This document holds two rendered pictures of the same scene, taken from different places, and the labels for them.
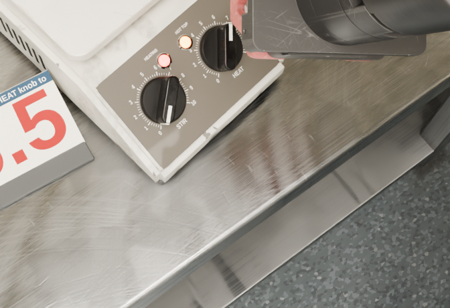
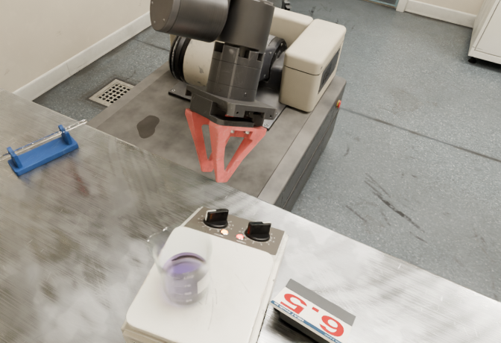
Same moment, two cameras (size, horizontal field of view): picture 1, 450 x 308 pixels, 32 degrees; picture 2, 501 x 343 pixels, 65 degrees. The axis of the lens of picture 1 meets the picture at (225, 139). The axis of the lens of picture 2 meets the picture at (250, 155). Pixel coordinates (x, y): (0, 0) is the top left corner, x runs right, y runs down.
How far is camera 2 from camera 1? 0.46 m
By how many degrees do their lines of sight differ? 57
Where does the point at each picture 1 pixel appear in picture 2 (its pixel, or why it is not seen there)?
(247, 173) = (256, 214)
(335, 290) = not seen: hidden behind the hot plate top
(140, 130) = (276, 239)
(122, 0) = (227, 250)
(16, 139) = (310, 311)
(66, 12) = (250, 274)
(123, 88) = (265, 247)
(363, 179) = not seen: hidden behind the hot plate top
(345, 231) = not seen: hidden behind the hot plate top
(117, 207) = (306, 257)
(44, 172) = (312, 297)
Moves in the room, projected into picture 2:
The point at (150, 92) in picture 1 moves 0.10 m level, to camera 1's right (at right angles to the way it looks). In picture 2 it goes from (259, 236) to (232, 179)
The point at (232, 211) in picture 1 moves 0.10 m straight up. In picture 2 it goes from (277, 212) to (286, 165)
